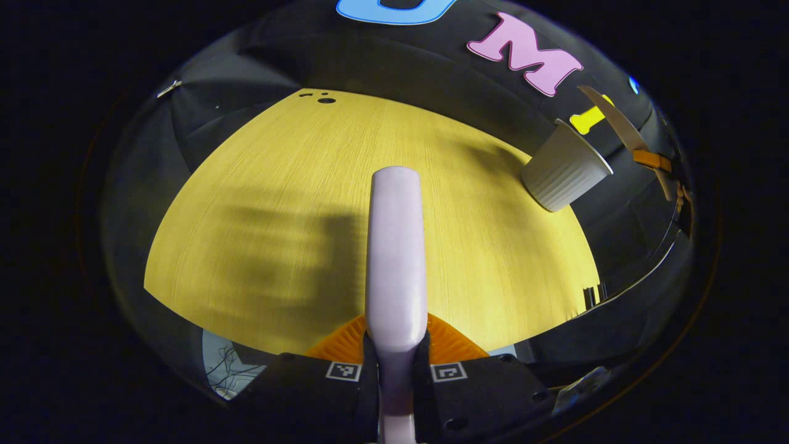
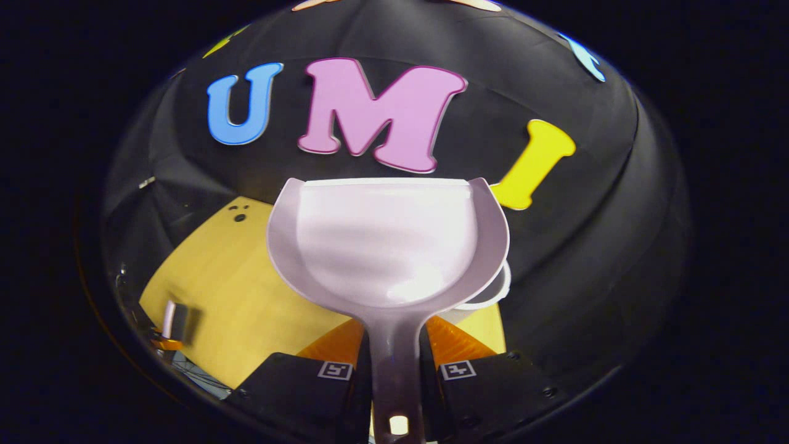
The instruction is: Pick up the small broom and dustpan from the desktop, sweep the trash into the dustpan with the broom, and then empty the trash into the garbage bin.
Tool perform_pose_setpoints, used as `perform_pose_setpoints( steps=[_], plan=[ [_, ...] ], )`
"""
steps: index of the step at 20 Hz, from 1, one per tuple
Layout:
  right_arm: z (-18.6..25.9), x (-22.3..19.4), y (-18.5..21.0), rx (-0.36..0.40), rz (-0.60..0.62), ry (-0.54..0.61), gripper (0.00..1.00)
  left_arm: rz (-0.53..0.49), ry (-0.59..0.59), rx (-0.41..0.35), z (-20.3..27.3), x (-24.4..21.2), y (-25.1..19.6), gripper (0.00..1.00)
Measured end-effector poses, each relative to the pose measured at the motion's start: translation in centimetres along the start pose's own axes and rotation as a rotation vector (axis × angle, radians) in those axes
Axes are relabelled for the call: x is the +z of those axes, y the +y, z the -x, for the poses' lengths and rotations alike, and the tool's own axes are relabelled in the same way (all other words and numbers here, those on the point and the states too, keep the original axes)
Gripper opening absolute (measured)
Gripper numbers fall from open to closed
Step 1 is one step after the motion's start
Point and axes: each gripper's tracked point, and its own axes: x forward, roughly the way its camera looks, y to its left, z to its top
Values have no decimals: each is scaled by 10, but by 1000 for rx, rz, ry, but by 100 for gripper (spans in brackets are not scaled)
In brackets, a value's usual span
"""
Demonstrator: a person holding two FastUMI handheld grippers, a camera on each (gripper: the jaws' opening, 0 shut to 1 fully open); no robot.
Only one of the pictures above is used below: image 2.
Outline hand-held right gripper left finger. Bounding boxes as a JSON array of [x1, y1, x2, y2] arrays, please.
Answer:
[[225, 318, 374, 444]]

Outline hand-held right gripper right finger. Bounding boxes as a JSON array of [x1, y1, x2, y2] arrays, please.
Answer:
[[419, 316, 559, 442]]

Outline white ribbed garbage bin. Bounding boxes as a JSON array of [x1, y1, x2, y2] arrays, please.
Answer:
[[436, 260, 512, 326]]

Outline light purple dustpan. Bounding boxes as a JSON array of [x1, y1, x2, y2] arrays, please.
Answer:
[[266, 177, 511, 444]]

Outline yellow wooden desktop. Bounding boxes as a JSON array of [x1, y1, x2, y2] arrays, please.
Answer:
[[139, 197, 507, 390]]

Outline black backdrop cloth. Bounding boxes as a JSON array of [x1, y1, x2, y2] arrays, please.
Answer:
[[102, 0, 691, 401]]

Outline thin floor cables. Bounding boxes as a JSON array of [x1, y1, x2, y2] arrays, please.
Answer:
[[173, 350, 236, 397]]

